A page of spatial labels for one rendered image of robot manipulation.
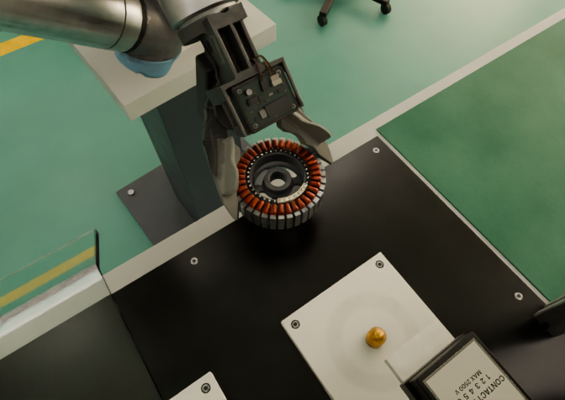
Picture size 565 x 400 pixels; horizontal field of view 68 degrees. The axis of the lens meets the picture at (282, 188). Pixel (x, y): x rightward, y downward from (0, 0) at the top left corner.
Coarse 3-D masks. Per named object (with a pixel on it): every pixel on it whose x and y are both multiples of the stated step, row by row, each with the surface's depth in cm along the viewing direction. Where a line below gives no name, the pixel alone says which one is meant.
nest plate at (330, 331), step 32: (352, 288) 50; (384, 288) 50; (288, 320) 48; (320, 320) 48; (352, 320) 48; (384, 320) 48; (416, 320) 48; (320, 352) 46; (352, 352) 46; (384, 352) 46; (352, 384) 45; (384, 384) 45
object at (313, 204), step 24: (264, 144) 51; (288, 144) 51; (240, 168) 50; (264, 168) 52; (288, 168) 52; (312, 168) 49; (240, 192) 48; (264, 192) 51; (288, 192) 50; (312, 192) 48; (264, 216) 47; (288, 216) 47
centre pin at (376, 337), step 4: (372, 328) 46; (376, 328) 45; (380, 328) 46; (368, 332) 46; (372, 332) 45; (376, 332) 45; (380, 332) 45; (384, 332) 45; (368, 336) 45; (372, 336) 45; (376, 336) 45; (380, 336) 45; (384, 336) 45; (368, 340) 46; (372, 340) 45; (376, 340) 45; (380, 340) 45; (384, 340) 45; (368, 344) 46; (372, 344) 45; (376, 344) 45; (380, 344) 45; (376, 348) 47
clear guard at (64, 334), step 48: (96, 240) 26; (0, 288) 25; (48, 288) 21; (96, 288) 21; (0, 336) 20; (48, 336) 20; (96, 336) 20; (0, 384) 19; (48, 384) 19; (96, 384) 19; (144, 384) 19
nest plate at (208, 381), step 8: (208, 376) 45; (192, 384) 45; (200, 384) 45; (208, 384) 45; (216, 384) 45; (184, 392) 44; (192, 392) 44; (200, 392) 44; (208, 392) 44; (216, 392) 44
